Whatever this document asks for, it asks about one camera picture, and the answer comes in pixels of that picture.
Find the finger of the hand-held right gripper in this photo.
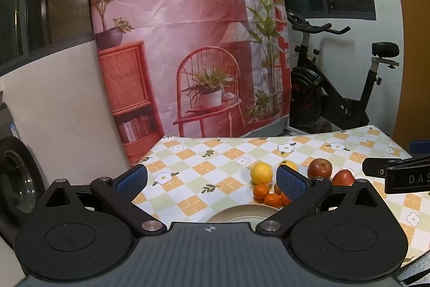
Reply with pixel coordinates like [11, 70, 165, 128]
[410, 140, 430, 157]
[362, 156, 430, 194]

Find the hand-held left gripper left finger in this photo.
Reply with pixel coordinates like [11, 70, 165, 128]
[41, 164, 167, 236]

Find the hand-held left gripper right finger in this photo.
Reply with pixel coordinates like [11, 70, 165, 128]
[255, 164, 382, 236]

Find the yellow lemon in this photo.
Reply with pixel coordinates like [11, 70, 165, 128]
[277, 160, 299, 173]
[250, 162, 273, 186]

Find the bright red apple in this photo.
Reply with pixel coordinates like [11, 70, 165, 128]
[332, 169, 356, 187]

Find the cream ceramic plate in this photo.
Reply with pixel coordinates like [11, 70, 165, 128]
[207, 205, 280, 224]

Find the dark red apple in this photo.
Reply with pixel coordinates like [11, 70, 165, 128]
[307, 158, 333, 179]

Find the brown sandal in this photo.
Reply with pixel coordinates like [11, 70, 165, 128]
[308, 121, 334, 133]

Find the checkered floral tablecloth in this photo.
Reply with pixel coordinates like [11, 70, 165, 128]
[129, 126, 430, 269]

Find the black exercise bike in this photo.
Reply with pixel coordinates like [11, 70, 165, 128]
[285, 9, 400, 134]

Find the orange wooden door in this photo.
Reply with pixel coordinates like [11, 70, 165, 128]
[386, 0, 430, 148]

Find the grey round-door appliance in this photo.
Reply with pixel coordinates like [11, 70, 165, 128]
[0, 99, 46, 249]

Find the red printed backdrop cloth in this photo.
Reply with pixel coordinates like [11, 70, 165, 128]
[88, 0, 291, 166]

